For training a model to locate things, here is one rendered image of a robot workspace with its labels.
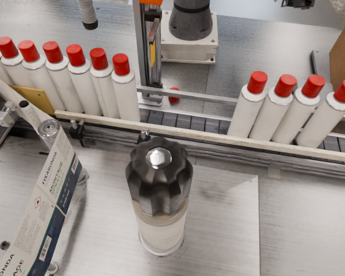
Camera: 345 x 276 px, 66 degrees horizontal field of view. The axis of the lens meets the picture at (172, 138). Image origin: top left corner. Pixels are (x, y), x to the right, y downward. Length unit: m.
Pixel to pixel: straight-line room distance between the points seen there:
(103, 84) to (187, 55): 0.41
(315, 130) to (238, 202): 0.24
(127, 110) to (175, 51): 0.36
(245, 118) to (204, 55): 0.39
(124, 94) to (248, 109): 0.27
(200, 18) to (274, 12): 0.48
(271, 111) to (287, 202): 0.23
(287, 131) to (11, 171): 0.65
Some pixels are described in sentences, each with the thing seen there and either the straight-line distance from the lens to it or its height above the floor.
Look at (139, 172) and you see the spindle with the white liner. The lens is 0.29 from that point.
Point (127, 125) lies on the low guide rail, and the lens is 0.67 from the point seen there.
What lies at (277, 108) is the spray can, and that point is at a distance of 0.59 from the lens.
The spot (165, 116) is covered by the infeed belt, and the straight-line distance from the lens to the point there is 0.72.
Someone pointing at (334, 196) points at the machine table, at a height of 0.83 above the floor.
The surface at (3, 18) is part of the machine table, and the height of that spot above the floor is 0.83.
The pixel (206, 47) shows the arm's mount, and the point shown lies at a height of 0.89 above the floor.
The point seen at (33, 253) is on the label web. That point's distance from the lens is 0.49.
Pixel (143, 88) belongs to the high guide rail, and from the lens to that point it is 0.68.
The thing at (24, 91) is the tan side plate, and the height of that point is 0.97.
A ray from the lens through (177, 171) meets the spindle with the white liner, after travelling 0.29.
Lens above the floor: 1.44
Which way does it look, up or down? 55 degrees down
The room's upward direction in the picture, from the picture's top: 2 degrees clockwise
